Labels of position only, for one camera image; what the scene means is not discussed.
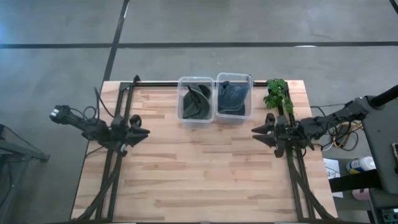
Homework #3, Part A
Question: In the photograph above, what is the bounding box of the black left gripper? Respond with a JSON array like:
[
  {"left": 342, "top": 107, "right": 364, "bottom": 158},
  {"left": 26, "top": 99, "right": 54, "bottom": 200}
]
[{"left": 107, "top": 114, "right": 151, "bottom": 157}]

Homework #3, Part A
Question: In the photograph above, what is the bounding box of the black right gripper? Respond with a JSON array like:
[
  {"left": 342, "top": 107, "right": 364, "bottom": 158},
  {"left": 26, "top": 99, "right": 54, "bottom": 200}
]
[{"left": 251, "top": 112, "right": 304, "bottom": 159}]

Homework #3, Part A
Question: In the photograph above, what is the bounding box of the clear plastic bin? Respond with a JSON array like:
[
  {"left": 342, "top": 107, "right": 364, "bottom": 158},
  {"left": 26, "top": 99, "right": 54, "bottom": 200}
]
[
  {"left": 215, "top": 72, "right": 254, "bottom": 125},
  {"left": 176, "top": 76, "right": 216, "bottom": 129}
]

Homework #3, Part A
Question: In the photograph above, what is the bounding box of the navy blue hat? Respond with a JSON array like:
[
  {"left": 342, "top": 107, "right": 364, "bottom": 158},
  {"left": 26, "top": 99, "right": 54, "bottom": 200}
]
[{"left": 217, "top": 101, "right": 247, "bottom": 116}]

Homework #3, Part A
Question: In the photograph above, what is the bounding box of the denim blue hat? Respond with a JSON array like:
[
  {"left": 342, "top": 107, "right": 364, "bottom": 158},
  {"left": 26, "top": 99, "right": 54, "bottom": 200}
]
[{"left": 219, "top": 80, "right": 251, "bottom": 108}]

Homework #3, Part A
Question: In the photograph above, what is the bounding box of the green plant in white pot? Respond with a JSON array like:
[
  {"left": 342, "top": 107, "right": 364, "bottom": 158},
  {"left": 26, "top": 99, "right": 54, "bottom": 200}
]
[{"left": 263, "top": 78, "right": 295, "bottom": 114}]

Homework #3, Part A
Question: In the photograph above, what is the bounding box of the white paper sheet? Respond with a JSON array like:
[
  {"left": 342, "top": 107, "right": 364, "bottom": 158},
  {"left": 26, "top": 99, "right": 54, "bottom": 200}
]
[{"left": 322, "top": 157, "right": 345, "bottom": 199}]

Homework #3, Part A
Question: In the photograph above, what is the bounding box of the grey metal side table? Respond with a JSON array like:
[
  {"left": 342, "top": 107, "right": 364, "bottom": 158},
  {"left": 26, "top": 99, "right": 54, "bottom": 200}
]
[{"left": 0, "top": 123, "right": 50, "bottom": 224}]

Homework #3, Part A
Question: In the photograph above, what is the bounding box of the pink object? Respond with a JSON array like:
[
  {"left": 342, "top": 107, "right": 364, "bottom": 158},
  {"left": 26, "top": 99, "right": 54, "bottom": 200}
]
[{"left": 351, "top": 187, "right": 371, "bottom": 202}]

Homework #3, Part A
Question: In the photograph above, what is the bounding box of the grey equipment cart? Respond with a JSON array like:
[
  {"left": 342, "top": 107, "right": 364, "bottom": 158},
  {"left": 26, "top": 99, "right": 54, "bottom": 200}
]
[{"left": 355, "top": 95, "right": 398, "bottom": 195}]

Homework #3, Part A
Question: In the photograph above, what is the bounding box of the black pole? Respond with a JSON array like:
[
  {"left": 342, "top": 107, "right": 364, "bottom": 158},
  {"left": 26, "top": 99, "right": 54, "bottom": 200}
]
[{"left": 369, "top": 84, "right": 398, "bottom": 109}]

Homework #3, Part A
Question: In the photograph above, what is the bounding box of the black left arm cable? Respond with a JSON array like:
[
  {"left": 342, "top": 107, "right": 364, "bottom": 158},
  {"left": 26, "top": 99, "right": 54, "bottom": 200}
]
[{"left": 70, "top": 86, "right": 115, "bottom": 123}]

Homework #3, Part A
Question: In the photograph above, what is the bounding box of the black aluminium table frame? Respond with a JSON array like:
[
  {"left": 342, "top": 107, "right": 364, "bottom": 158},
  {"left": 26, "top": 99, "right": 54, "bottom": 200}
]
[{"left": 73, "top": 74, "right": 332, "bottom": 223}]

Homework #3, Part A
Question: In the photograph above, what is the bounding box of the yellow cable bundle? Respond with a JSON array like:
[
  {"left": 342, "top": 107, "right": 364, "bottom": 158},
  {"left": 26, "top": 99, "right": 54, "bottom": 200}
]
[{"left": 331, "top": 120, "right": 364, "bottom": 149}]

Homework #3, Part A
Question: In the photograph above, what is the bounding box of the black strap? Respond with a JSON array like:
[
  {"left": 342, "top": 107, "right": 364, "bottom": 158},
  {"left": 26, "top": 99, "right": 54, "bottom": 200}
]
[{"left": 328, "top": 169, "right": 384, "bottom": 194}]

